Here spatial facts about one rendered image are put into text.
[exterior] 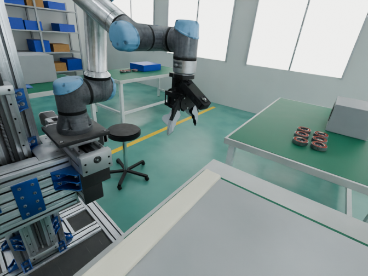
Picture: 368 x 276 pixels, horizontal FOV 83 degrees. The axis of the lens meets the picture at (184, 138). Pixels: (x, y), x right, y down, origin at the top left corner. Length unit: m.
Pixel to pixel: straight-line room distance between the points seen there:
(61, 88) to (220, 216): 0.87
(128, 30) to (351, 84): 4.28
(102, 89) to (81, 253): 1.03
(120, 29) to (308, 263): 0.59
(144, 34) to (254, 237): 0.58
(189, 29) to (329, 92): 4.13
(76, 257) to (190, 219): 1.42
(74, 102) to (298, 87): 4.20
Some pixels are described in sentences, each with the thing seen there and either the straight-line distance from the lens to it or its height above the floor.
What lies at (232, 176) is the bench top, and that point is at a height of 0.75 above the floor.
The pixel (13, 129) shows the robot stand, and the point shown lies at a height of 1.07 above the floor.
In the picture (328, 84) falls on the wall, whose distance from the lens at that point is 4.64.
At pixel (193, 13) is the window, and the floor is 1.90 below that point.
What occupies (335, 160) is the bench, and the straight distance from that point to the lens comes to 1.85.
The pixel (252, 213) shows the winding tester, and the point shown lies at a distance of 0.23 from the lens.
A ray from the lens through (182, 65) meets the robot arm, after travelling 0.68.
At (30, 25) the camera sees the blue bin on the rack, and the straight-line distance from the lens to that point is 6.73.
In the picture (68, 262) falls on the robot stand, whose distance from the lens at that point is 1.60.
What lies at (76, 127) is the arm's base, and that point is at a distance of 1.02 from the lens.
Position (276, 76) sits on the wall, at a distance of 4.74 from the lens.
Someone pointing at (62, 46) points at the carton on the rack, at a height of 0.91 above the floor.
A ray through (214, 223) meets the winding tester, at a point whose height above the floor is 1.32.
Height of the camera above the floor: 1.47
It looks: 26 degrees down
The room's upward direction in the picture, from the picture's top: 5 degrees clockwise
